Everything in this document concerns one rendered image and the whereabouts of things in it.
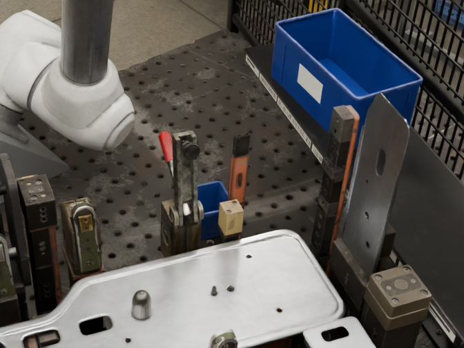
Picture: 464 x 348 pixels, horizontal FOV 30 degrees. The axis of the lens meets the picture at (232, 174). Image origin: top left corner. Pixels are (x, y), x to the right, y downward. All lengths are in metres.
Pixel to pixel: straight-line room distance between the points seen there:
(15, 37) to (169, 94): 0.55
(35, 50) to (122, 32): 2.02
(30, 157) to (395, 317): 0.99
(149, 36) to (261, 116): 1.71
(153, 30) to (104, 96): 2.15
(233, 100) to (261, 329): 1.09
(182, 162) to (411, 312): 0.45
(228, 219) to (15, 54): 0.74
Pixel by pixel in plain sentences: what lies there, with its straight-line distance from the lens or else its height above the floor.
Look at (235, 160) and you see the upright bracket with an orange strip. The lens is 1.49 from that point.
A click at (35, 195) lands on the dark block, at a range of 1.47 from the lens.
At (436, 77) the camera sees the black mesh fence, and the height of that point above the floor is 1.16.
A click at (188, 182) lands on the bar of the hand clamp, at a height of 1.12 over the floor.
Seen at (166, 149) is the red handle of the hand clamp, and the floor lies 1.13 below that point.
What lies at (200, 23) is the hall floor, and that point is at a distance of 4.11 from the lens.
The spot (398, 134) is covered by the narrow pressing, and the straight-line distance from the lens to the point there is 1.33.
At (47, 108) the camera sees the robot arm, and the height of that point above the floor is 0.93.
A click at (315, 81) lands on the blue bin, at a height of 1.12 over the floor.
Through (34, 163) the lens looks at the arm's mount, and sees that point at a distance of 2.08.
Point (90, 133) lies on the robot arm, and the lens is 1.94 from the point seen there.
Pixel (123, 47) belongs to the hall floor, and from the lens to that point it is 3.91.
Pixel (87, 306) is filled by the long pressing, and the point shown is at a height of 1.00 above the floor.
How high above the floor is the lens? 2.09
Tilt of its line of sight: 40 degrees down
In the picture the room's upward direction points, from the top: 5 degrees clockwise
